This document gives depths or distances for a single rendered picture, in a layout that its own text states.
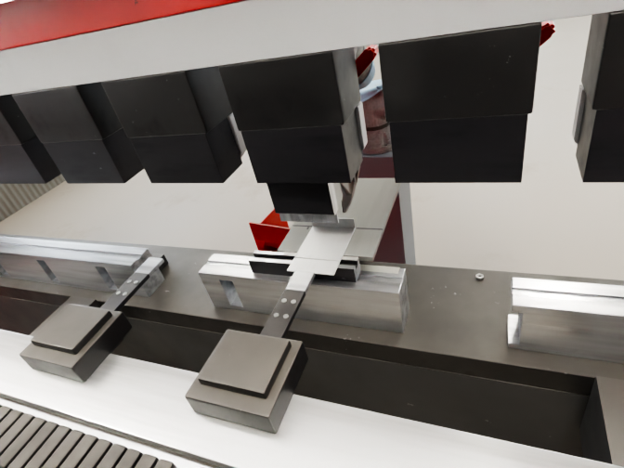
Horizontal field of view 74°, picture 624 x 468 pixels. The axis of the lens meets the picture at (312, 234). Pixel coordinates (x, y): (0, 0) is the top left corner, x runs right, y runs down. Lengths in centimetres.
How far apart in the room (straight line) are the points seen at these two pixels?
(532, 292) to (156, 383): 55
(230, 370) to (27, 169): 58
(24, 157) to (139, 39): 40
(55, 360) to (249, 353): 31
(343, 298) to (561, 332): 32
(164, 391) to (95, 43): 48
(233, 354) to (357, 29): 41
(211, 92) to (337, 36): 22
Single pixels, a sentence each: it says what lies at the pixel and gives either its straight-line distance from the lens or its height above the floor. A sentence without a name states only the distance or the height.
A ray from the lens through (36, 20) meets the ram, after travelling 73.
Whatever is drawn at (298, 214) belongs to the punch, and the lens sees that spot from 65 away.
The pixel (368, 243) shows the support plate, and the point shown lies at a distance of 72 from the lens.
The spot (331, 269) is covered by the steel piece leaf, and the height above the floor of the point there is 100.
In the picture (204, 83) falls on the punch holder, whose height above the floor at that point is 131.
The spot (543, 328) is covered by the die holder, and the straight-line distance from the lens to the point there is 69.
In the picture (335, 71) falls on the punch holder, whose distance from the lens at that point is 50.
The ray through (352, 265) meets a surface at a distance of 70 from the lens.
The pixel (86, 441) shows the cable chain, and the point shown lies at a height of 104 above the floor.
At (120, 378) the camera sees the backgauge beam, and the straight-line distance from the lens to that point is 70.
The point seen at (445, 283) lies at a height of 87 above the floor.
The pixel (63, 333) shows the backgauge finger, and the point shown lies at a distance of 76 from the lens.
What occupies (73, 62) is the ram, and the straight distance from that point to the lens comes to 71.
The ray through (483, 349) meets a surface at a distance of 72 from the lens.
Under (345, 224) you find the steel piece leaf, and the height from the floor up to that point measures 101.
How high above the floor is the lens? 144
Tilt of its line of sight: 35 degrees down
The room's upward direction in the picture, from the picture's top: 14 degrees counter-clockwise
